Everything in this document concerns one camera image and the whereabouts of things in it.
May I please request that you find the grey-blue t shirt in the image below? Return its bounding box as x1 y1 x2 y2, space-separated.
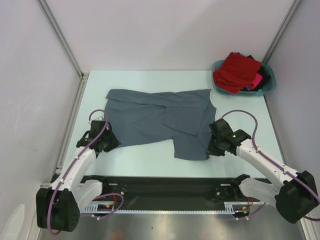
105 89 216 161

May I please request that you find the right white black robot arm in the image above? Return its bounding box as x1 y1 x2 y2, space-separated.
207 118 320 224

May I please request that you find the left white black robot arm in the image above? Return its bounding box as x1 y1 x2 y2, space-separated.
35 119 120 235

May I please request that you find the red t shirt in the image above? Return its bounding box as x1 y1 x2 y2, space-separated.
212 52 261 94

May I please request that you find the pink t shirt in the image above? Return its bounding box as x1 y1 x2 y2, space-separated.
247 73 263 90

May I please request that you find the teal plastic basket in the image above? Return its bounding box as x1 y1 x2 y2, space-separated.
212 60 277 96

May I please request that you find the black t shirt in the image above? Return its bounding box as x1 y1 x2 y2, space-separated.
251 65 271 92

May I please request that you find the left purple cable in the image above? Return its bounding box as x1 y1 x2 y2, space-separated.
47 109 125 236

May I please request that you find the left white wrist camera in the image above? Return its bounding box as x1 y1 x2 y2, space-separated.
88 116 103 125

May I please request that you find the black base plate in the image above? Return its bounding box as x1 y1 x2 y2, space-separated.
51 174 292 211

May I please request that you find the aluminium front rail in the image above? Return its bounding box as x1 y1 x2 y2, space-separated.
39 182 309 204

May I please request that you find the grey slotted cable duct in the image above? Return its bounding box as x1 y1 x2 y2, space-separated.
81 202 249 215

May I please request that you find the left aluminium frame post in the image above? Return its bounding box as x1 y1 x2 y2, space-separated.
34 0 86 79

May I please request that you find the aluminium frame post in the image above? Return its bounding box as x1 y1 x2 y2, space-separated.
262 0 303 64
34 0 86 79

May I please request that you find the right aluminium frame post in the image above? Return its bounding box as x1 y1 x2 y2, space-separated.
262 0 303 64

